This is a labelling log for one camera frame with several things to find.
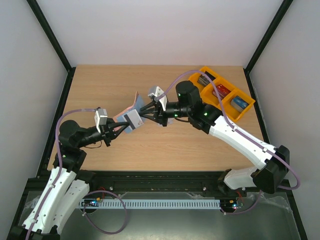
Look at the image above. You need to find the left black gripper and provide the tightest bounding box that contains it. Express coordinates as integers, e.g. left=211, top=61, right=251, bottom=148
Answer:
left=77, top=118, right=130, bottom=148

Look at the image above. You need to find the pink leather card holder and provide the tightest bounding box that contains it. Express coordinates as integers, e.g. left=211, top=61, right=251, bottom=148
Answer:
left=113, top=92, right=146, bottom=134

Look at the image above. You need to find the white card with black stripe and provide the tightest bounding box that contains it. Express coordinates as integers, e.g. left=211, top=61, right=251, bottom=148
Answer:
left=122, top=109, right=144, bottom=133

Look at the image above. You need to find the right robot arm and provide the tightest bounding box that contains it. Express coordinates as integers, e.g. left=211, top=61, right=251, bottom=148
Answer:
left=139, top=80, right=290, bottom=196

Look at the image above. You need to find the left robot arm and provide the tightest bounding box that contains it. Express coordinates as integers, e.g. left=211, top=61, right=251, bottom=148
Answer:
left=8, top=118, right=130, bottom=240

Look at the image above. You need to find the yellow bin with red cards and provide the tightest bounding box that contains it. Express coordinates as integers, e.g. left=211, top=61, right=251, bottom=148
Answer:
left=200, top=77, right=236, bottom=107

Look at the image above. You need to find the yellow bin with black cards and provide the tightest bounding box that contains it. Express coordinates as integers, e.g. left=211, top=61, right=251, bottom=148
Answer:
left=188, top=66, right=220, bottom=92

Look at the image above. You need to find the black card stack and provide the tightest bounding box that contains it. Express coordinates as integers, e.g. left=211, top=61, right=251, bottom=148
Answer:
left=197, top=71, right=216, bottom=87

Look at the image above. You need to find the red card stack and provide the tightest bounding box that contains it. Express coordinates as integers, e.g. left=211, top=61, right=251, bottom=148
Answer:
left=216, top=84, right=231, bottom=100

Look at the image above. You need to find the blue card stack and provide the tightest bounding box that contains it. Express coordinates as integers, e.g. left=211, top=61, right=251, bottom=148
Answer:
left=230, top=95, right=249, bottom=113

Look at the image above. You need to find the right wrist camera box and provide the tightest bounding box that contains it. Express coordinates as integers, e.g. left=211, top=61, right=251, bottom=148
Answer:
left=148, top=86, right=168, bottom=111

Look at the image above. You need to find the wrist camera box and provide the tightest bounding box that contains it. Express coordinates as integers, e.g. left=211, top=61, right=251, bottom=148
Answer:
left=148, top=86, right=168, bottom=111
left=94, top=107, right=108, bottom=133

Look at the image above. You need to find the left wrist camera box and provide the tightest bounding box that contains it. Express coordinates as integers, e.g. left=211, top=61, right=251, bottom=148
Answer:
left=94, top=107, right=108, bottom=133

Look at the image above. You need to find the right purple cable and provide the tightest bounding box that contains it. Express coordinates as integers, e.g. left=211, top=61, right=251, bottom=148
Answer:
left=157, top=69, right=302, bottom=216

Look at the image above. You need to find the left black frame post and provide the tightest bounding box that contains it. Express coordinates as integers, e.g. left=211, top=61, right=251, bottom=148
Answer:
left=26, top=0, right=76, bottom=73

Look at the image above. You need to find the black frame post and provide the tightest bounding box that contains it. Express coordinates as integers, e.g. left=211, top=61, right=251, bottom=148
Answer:
left=26, top=0, right=76, bottom=73
left=244, top=0, right=295, bottom=73

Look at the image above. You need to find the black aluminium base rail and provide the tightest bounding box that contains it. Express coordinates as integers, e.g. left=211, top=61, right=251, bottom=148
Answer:
left=24, top=170, right=293, bottom=198

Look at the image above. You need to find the white slotted cable duct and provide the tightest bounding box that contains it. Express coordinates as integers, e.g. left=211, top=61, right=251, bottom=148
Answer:
left=74, top=199, right=221, bottom=210

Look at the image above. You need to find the right black frame post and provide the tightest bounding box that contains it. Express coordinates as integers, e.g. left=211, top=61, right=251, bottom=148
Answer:
left=244, top=0, right=295, bottom=73

